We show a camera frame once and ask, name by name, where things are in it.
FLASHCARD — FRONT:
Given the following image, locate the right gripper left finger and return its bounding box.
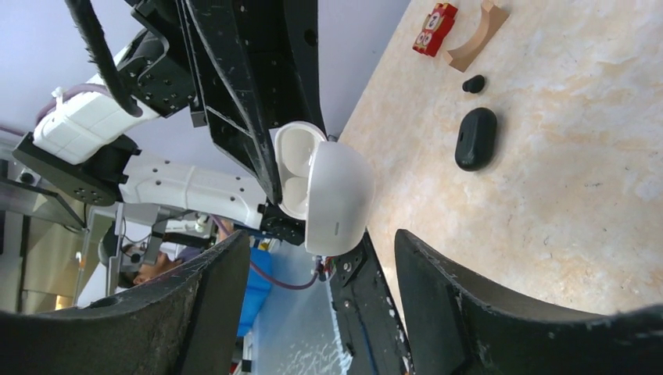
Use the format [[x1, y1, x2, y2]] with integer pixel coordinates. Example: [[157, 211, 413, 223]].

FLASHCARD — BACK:
[[1, 231, 250, 374]]

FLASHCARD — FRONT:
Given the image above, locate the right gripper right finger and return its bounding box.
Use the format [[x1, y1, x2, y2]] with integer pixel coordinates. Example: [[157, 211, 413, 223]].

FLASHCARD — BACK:
[[395, 230, 662, 374]]

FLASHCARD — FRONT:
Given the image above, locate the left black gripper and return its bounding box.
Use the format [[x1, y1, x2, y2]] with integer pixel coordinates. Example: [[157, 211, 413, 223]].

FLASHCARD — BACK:
[[118, 1, 324, 204]]

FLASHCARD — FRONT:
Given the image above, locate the white earbud charging case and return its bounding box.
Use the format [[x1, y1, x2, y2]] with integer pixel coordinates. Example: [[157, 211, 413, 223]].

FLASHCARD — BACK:
[[274, 121, 375, 257]]

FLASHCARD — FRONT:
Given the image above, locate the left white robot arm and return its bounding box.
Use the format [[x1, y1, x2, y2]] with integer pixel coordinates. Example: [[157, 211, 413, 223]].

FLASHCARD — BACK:
[[13, 1, 324, 245]]

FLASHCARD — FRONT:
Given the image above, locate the black earbud charging case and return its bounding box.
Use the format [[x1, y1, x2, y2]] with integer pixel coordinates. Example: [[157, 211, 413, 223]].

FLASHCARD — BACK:
[[454, 107, 497, 172]]

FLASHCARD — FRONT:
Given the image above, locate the black earbud near case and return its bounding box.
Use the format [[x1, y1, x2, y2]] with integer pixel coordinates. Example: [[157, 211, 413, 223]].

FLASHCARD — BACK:
[[461, 75, 486, 94]]

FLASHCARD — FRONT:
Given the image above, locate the person in background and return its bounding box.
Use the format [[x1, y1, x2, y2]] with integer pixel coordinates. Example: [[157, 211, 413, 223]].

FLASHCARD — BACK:
[[117, 247, 204, 289]]

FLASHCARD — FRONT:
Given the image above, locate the orange red animal block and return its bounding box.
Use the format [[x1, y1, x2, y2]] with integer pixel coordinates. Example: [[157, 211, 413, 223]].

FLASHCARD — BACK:
[[412, 2, 458, 57]]

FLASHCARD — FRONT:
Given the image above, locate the wooden arch block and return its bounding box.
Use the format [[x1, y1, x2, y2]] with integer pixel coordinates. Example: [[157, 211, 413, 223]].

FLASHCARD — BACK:
[[443, 0, 510, 73]]

